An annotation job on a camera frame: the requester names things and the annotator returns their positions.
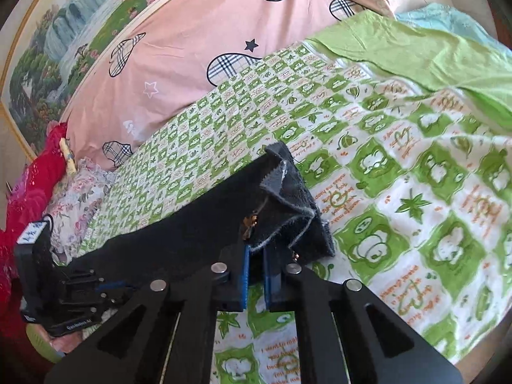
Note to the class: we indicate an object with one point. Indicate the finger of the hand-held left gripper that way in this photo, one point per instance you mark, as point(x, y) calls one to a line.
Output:
point(114, 285)
point(116, 298)

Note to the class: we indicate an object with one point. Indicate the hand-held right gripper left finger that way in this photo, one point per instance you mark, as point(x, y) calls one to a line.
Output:
point(244, 280)

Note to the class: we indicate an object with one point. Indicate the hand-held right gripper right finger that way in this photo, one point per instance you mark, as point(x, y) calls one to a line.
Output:
point(268, 280)

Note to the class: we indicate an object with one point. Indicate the black pants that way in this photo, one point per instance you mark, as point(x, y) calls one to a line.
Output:
point(180, 228)

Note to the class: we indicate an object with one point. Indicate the green slipper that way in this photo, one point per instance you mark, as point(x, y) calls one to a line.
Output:
point(42, 342)

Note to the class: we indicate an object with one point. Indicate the red cloth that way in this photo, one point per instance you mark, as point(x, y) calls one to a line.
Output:
point(28, 208)

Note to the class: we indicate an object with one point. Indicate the floral frilled pillow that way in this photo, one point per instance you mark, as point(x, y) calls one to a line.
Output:
point(80, 200)

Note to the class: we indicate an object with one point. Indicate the small beige object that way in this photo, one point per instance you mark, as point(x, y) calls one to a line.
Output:
point(68, 160)

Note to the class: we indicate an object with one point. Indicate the green checked printed bedsheet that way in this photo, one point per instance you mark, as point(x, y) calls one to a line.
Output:
point(400, 192)

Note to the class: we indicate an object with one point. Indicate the pink heart-patterned pillow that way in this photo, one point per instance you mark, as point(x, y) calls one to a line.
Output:
point(192, 40)

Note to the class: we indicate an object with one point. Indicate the plain green blanket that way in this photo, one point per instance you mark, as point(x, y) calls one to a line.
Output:
point(420, 56)

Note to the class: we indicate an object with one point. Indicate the light blue cloth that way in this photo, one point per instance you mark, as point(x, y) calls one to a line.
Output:
point(460, 20)

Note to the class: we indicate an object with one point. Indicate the framed landscape wall picture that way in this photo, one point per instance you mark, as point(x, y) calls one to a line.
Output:
point(52, 48)

